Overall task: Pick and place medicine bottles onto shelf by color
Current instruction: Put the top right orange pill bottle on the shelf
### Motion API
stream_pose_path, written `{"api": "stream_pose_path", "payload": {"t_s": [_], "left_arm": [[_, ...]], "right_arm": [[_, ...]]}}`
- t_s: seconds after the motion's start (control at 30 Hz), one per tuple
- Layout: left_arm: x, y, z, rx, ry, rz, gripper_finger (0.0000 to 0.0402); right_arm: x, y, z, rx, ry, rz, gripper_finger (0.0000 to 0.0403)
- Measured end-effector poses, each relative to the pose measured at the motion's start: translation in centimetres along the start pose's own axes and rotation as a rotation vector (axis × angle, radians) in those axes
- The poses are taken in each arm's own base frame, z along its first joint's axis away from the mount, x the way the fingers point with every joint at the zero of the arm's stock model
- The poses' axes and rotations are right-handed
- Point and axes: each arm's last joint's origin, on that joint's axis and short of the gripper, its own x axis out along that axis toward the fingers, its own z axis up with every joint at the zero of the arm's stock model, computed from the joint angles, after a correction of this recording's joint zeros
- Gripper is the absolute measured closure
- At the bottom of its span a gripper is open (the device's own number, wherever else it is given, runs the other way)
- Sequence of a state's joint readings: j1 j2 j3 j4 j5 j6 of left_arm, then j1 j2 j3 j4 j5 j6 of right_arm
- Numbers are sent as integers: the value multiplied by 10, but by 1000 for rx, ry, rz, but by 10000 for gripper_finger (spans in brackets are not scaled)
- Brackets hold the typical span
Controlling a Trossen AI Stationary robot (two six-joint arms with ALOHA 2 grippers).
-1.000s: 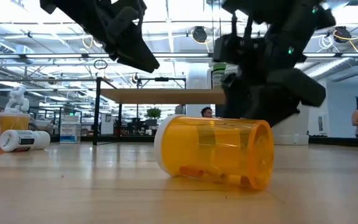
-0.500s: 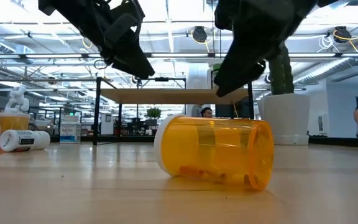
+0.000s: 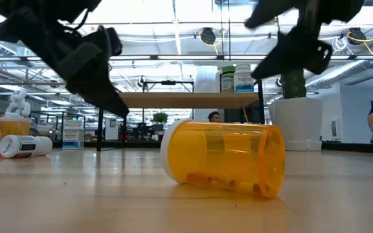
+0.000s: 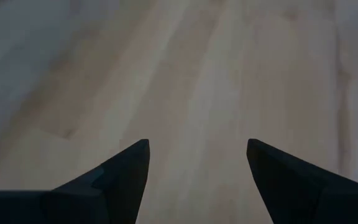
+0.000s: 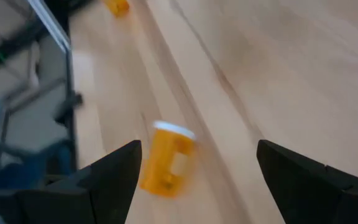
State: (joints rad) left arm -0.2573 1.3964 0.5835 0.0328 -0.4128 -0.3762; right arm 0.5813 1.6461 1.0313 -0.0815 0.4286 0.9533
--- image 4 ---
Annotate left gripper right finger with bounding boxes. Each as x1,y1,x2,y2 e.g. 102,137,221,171
246,138,358,224

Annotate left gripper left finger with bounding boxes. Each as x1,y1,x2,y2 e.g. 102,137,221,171
45,139,151,224

